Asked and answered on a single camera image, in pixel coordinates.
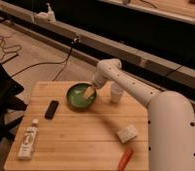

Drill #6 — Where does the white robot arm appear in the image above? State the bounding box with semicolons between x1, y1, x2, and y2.
91;59;195;171

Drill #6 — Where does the white sponge block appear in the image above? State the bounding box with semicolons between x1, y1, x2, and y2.
117;125;138;143

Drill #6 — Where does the orange carrot toy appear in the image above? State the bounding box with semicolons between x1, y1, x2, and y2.
118;149;134;171

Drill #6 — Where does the black office chair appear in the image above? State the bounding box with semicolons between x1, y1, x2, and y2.
0;63;27;143

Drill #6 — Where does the translucent plastic cup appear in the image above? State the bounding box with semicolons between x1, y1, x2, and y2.
110;82;124;103

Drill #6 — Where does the black rectangular remote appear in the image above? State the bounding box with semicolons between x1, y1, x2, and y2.
45;100;59;119

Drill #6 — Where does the white tube bottle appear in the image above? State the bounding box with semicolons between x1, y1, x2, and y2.
18;119;39;160

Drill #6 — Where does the black floor cable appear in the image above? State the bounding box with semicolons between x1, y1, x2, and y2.
10;37;81;82

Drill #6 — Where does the green ceramic bowl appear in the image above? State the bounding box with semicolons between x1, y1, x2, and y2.
66;83;97;109

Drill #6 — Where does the yellowish foam-tipped end effector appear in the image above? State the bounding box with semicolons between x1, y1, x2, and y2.
83;86;95;99

